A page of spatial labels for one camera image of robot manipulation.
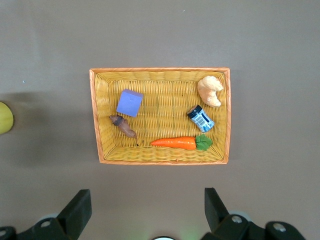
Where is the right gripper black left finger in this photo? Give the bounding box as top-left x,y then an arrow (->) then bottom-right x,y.
17,189 -> 93,240

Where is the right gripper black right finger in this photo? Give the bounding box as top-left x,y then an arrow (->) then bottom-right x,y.
202,187 -> 307,240

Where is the yellow tape roll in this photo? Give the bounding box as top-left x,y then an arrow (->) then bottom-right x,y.
0,101 -> 15,135

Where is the orange toy carrot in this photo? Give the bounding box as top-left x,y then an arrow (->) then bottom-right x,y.
150,134 -> 213,152

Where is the small jar black lid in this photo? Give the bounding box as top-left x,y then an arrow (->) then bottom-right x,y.
186,104 -> 215,133

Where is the brown toy root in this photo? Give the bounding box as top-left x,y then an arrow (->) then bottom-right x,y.
109,114 -> 139,147

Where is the purple foam cube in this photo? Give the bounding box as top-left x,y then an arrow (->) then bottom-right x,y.
116,88 -> 144,118

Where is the toy croissant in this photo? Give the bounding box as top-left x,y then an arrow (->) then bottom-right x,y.
197,75 -> 224,108

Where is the yellow wicker basket orange rim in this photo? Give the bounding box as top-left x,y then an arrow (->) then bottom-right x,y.
89,66 -> 231,166

